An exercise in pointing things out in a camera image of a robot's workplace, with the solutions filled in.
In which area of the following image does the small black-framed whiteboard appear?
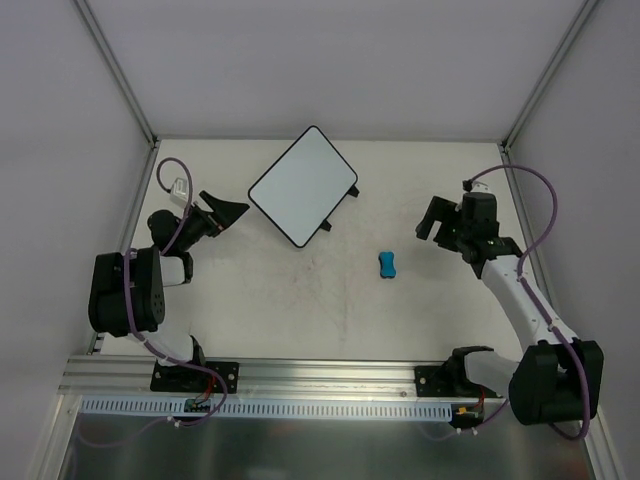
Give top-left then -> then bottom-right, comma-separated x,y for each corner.
248,125 -> 360,249

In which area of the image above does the blue whiteboard eraser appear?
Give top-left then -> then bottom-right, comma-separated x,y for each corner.
378,251 -> 397,279

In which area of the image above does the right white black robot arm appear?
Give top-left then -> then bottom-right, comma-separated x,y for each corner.
416,191 -> 604,425

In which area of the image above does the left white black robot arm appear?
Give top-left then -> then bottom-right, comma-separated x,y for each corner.
88,191 -> 249,390

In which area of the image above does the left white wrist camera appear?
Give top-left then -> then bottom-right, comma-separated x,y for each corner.
169,177 -> 192,208

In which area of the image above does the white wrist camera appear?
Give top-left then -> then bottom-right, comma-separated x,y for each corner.
462,179 -> 493,195
169,177 -> 192,208

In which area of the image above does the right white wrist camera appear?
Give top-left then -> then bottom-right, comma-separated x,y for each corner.
462,179 -> 493,195

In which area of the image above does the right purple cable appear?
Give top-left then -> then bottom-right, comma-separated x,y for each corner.
419,165 -> 592,442

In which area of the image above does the purple cable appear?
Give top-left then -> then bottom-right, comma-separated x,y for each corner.
419,165 -> 592,442
74,156 -> 229,446

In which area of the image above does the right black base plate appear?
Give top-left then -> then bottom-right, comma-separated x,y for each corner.
414,364 -> 500,399

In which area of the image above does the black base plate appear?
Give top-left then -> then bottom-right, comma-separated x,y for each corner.
414,364 -> 500,399
150,360 -> 240,394

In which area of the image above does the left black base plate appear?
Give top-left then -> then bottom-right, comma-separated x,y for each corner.
150,360 -> 240,394

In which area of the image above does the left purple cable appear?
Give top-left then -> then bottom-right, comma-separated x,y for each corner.
74,156 -> 229,446

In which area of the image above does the white slotted cable duct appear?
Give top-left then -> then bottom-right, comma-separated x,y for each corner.
79,395 -> 453,423

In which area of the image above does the aluminium mounting rail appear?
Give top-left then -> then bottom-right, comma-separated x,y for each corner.
58,355 -> 437,402

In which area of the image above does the left aluminium frame post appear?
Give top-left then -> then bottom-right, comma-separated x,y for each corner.
70,0 -> 157,146

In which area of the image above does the aluminium frame post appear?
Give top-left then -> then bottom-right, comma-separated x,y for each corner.
500,0 -> 601,152
70,0 -> 157,146

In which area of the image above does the right aluminium frame post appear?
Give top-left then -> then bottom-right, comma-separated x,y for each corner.
500,0 -> 601,152

